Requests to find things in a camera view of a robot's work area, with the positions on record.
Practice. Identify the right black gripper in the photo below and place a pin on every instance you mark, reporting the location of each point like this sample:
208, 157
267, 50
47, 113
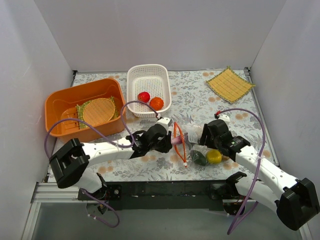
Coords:
204, 135

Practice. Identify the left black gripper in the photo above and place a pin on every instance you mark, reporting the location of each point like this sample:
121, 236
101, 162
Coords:
167, 141

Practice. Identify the yellow fake lemon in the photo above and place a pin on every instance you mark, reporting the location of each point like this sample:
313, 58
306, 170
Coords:
213, 157

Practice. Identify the clear zip top bag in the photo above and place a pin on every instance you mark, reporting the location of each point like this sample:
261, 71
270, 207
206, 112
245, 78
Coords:
193, 132

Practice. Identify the dark green fake avocado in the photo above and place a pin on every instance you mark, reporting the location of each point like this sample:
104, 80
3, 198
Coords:
198, 158

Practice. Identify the orange fake tangerine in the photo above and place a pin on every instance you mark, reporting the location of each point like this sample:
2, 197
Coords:
156, 103

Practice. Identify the red fake tomato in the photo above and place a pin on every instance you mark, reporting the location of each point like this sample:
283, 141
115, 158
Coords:
144, 97

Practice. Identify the purple fake eggplant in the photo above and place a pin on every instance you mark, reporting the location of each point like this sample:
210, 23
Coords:
178, 140

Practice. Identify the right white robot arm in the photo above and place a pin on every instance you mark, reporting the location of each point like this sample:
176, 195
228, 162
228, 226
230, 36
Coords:
294, 201

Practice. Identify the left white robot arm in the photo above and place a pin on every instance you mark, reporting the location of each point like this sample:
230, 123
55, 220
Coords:
69, 164

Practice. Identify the yellow woven mat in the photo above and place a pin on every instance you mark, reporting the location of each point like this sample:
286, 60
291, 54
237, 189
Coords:
229, 86

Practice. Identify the white perforated plastic basket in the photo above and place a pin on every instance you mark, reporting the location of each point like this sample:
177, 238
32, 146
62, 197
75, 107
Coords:
150, 78

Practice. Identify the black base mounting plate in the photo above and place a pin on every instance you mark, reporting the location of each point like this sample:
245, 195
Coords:
163, 203

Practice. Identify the round orange woven tray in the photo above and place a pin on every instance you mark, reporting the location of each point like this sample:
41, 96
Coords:
99, 111

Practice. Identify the green yellow bamboo mat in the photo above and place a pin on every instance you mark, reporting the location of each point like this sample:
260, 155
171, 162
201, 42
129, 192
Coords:
80, 109

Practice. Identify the orange plastic tub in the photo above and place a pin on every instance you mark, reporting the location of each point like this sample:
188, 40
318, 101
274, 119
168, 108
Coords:
61, 119

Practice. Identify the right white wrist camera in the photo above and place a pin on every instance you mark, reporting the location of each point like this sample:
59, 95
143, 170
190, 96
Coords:
223, 117

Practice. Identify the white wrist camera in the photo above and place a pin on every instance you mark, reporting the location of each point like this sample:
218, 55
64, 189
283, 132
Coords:
165, 122
223, 117

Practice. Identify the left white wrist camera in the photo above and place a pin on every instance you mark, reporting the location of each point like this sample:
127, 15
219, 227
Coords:
165, 122

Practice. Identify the aluminium frame rail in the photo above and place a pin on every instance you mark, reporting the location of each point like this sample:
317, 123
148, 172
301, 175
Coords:
50, 193

